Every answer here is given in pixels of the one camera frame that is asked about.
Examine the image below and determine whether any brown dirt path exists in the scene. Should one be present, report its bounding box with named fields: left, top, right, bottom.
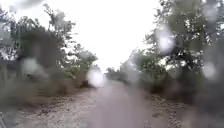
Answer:
left=13, top=79, right=188, bottom=128

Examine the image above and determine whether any row of trees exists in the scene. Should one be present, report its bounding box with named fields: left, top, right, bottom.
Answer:
left=106, top=0, right=224, bottom=111
left=0, top=3, right=99, bottom=89

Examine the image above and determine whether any dry grass verge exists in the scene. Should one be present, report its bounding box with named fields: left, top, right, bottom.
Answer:
left=0, top=78, right=88, bottom=128
left=143, top=89, right=224, bottom=128

